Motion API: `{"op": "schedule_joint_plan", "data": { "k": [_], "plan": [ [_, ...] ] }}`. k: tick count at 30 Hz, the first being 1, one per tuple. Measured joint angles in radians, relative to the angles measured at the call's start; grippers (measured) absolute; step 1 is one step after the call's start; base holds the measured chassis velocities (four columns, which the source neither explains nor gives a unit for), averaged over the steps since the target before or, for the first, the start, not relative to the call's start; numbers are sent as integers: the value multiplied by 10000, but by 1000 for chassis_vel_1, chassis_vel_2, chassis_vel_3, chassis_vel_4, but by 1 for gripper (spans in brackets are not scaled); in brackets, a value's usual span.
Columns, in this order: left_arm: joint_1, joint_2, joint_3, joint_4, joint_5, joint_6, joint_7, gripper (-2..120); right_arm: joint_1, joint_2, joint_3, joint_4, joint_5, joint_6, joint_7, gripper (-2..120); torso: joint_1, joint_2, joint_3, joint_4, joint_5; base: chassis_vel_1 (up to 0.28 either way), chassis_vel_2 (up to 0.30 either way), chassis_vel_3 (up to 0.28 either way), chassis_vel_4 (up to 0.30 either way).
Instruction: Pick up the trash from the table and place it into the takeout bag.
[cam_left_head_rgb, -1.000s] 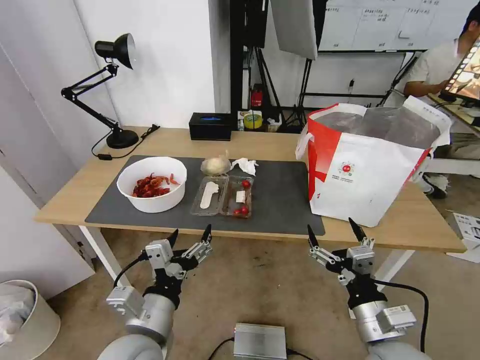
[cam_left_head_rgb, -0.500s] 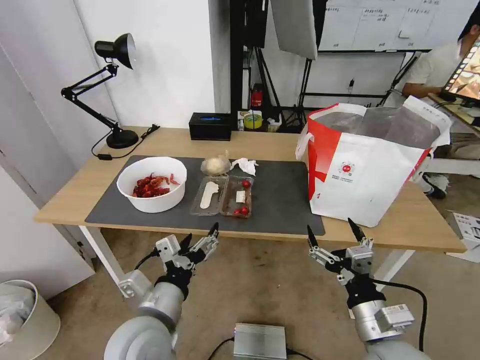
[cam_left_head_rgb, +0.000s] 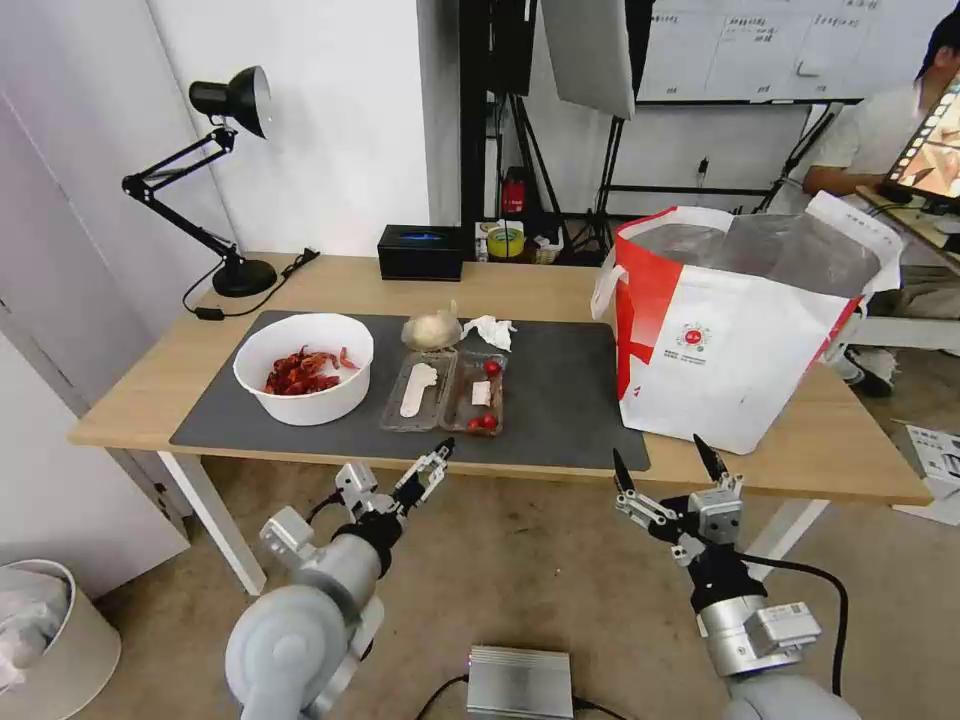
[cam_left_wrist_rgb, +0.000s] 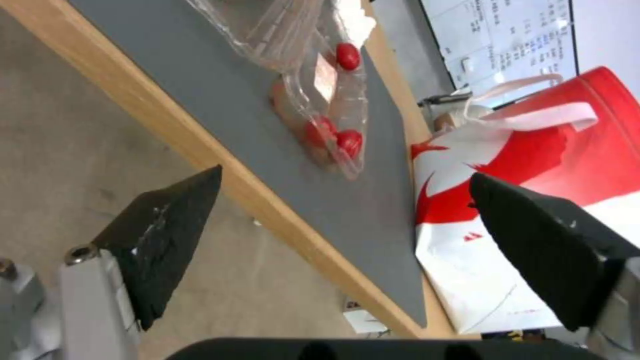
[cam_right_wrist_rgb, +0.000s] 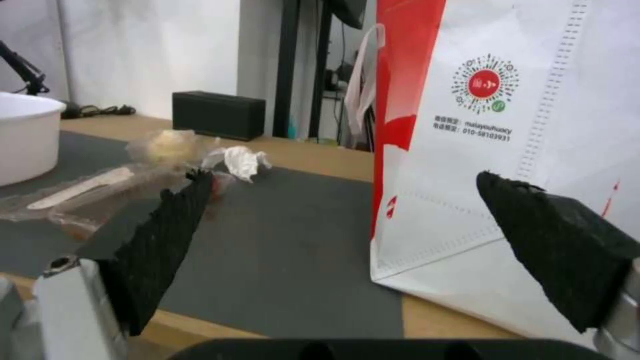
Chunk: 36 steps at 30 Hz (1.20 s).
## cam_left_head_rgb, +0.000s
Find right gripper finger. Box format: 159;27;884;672
611;447;688;544
692;432;746;495

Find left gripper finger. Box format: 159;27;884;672
404;438;457;490
392;469;445;520

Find red white takeout bag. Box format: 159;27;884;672
590;190;903;457

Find clear plastic clamshell container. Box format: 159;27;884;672
379;347;512;437

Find white flat spoon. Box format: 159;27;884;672
398;362;441;420

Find wooden table with white legs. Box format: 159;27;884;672
65;251;934;598

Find crumpled clear plastic wrap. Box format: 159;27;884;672
402;299;461;352

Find white round paper bowl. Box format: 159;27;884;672
232;312;376;427

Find crumpled white tissue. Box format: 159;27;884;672
460;314;520;353

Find dark grey desk mat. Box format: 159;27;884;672
169;308;651;475

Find red crayfish shells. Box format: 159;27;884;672
263;344;362;397

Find silver metal box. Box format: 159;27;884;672
464;644;576;720

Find black tissue box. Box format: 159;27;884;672
376;224;463;283

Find white printed cardboard box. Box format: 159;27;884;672
890;422;960;528

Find yellow green tape roll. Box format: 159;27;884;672
486;224;526;261

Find red black device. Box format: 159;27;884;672
500;167;532;220

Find black light stand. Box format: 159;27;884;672
566;112;628;268
483;0;564;249

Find wooden side desk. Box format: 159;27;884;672
854;183;960;275

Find black desk lamp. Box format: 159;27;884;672
122;65;280;298

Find person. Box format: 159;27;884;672
800;13;960;400

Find grey round waste bin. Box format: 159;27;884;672
0;557;123;720

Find tilted display screen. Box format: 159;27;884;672
880;69;960;201

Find grey photo softbox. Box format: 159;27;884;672
539;0;637;121

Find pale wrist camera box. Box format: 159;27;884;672
334;461;377;519
687;487;745;547

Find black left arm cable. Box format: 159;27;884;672
305;488;355;528

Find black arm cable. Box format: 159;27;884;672
737;549;853;700
305;488;355;528

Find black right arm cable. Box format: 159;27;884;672
737;549;853;700

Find black lamp power cable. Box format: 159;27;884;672
182;247;322;325

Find white wall whiteboard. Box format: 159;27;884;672
634;0;939;105

